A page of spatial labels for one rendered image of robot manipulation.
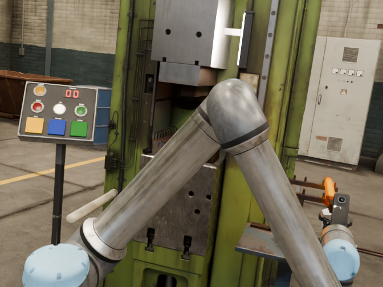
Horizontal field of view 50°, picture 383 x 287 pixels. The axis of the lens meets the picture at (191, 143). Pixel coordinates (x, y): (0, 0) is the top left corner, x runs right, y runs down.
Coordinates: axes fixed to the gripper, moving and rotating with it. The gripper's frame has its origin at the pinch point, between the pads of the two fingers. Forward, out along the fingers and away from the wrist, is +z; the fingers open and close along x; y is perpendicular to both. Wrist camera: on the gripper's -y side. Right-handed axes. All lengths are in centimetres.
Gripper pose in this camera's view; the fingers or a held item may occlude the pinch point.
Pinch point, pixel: (334, 210)
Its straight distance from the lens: 144.5
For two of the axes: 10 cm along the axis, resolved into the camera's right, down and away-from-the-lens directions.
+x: 9.5, 1.5, -2.6
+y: -1.1, 9.8, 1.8
